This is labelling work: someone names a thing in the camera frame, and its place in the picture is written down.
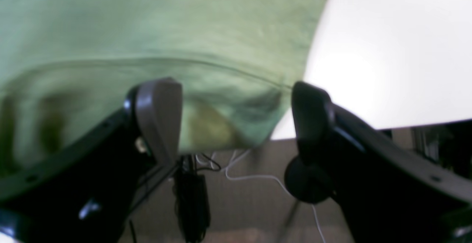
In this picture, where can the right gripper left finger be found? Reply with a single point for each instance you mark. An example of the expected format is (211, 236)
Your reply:
(88, 191)

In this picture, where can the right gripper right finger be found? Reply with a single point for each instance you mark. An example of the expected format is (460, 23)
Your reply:
(387, 194)

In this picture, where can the green t-shirt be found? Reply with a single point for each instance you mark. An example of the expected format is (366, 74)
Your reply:
(68, 64)

